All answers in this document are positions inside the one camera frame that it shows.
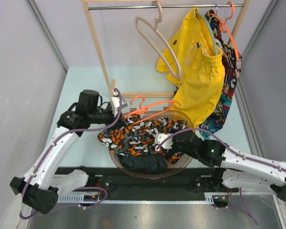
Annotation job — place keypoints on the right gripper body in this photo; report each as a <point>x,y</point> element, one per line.
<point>175,148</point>

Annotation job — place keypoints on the orange black camouflage shorts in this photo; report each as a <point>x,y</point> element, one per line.
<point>138,139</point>

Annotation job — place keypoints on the orange hanger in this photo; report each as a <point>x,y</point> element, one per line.
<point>224,28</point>
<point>143,109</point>

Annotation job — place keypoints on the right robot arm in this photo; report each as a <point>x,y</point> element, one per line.
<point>238,169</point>

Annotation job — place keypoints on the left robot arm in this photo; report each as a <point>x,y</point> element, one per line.
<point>37,187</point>

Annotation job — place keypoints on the dark navy shorts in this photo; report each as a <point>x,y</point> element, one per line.
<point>150,163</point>

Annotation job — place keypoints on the yellow shorts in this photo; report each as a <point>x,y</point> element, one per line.
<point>202,71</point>

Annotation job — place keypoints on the colourful patterned shorts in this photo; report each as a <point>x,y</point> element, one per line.
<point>216,120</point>

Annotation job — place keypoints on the teal hanger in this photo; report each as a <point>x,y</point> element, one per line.
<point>210,31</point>

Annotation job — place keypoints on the translucent pink laundry basket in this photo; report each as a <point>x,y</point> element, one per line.
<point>172,168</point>

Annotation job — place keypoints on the metal hanging rod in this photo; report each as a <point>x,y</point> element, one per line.
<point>164,7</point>

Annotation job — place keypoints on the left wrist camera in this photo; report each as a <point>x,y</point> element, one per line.
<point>117,104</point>

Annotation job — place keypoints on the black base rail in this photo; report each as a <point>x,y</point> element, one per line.
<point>188,184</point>

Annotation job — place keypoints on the white cable duct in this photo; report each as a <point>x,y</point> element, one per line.
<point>91,198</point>

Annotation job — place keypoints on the wooden clothes rack frame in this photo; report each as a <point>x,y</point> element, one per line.
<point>158,20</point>

